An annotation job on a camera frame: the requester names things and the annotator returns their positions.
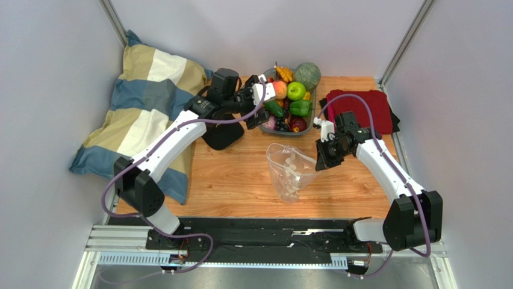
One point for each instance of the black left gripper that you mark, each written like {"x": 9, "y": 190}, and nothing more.
{"x": 251, "y": 122}

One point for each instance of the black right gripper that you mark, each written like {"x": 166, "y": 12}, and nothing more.
{"x": 330, "y": 149}

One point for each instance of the green cucumber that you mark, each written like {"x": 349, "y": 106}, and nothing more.
{"x": 274, "y": 108}

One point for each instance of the clear polka dot zip bag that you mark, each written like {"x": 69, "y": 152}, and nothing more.
{"x": 290, "y": 171}

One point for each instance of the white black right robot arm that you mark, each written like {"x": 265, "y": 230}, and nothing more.
{"x": 415, "y": 215}

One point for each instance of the peach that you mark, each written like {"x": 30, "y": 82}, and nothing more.
{"x": 280, "y": 88}

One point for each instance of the grey fruit basket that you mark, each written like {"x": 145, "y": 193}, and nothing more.
{"x": 288, "y": 115}

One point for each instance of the dark grape bunch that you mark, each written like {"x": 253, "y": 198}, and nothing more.
{"x": 282, "y": 124}

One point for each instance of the green apple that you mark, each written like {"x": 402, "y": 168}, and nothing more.
{"x": 295, "y": 91}

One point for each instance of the green bell pepper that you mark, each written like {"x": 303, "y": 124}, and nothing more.
{"x": 302, "y": 108}

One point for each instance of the red apple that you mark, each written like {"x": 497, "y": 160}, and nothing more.
{"x": 297, "y": 124}

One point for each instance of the black cap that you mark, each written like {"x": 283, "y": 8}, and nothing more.
{"x": 221, "y": 136}

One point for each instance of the green cantaloupe melon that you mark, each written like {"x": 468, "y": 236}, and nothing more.
{"x": 308, "y": 74}

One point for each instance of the red folded cloth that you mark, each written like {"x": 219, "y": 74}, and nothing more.
{"x": 384, "y": 120}

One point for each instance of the striped blue beige pillow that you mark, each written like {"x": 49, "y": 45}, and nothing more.
{"x": 147, "y": 98}

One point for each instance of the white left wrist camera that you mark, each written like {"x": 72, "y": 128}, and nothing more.
{"x": 263, "y": 92}

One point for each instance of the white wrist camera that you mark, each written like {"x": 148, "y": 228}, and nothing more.
{"x": 326, "y": 128}
{"x": 263, "y": 92}

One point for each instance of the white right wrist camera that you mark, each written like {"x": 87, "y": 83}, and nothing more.
{"x": 326, "y": 128}

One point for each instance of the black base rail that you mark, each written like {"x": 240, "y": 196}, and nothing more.
{"x": 268, "y": 241}

